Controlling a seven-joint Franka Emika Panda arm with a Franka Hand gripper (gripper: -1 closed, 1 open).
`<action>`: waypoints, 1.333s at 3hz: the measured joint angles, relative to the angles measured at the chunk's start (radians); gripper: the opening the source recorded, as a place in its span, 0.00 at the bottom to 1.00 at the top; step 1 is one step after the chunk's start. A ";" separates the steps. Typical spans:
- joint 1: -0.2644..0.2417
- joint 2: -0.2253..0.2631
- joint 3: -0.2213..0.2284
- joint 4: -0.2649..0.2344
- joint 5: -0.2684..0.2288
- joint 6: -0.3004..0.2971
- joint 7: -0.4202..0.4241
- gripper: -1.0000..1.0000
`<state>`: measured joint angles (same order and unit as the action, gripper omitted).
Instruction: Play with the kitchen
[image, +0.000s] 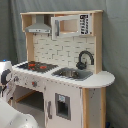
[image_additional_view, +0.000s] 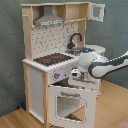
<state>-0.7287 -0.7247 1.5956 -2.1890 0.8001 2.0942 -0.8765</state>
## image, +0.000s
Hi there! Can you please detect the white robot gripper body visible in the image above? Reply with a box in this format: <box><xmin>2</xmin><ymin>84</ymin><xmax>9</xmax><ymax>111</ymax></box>
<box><xmin>0</xmin><ymin>61</ymin><xmax>12</xmax><ymax>93</ymax></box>

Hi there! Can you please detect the red right stove knob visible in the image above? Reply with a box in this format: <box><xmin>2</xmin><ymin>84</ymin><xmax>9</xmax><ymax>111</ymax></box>
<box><xmin>32</xmin><ymin>81</ymin><xmax>37</xmax><ymax>87</ymax></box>

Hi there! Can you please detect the wooden toy kitchen unit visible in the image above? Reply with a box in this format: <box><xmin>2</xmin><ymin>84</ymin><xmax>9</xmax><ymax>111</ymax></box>
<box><xmin>13</xmin><ymin>10</ymin><xmax>115</xmax><ymax>128</ymax></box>

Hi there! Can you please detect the grey toy range hood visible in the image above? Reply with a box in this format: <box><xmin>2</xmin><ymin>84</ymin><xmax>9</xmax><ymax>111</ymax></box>
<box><xmin>25</xmin><ymin>15</ymin><xmax>51</xmax><ymax>34</ymax></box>

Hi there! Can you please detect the grey fabric backdrop curtain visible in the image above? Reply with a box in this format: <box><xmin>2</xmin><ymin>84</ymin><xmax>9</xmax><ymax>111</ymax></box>
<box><xmin>0</xmin><ymin>0</ymin><xmax>128</xmax><ymax>128</ymax></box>

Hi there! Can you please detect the black toy faucet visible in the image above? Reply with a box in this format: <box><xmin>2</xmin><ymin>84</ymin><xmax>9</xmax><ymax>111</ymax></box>
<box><xmin>75</xmin><ymin>50</ymin><xmax>95</xmax><ymax>71</ymax></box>

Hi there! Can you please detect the red stove knob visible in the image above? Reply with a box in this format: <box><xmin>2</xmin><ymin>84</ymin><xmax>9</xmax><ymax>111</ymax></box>
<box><xmin>32</xmin><ymin>81</ymin><xmax>37</xmax><ymax>87</ymax></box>
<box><xmin>13</xmin><ymin>76</ymin><xmax>20</xmax><ymax>83</ymax></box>

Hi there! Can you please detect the black toy stovetop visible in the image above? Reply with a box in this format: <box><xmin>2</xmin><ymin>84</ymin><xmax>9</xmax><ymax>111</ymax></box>
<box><xmin>20</xmin><ymin>61</ymin><xmax>56</xmax><ymax>73</ymax></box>

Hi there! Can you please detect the red left stove knob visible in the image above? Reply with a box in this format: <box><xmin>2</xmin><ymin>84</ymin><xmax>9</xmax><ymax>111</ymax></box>
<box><xmin>13</xmin><ymin>76</ymin><xmax>20</xmax><ymax>83</ymax></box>

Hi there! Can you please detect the grey toy sink basin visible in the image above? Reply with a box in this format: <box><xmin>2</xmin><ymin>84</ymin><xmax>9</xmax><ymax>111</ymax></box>
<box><xmin>52</xmin><ymin>67</ymin><xmax>92</xmax><ymax>81</ymax></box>

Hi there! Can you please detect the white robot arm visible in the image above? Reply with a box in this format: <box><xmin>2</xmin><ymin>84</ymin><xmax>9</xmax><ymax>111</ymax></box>
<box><xmin>0</xmin><ymin>61</ymin><xmax>39</xmax><ymax>128</ymax></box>

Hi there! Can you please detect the white fridge door with dispenser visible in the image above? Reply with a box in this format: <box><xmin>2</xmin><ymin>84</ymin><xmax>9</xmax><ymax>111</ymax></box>
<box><xmin>44</xmin><ymin>82</ymin><xmax>82</xmax><ymax>128</ymax></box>

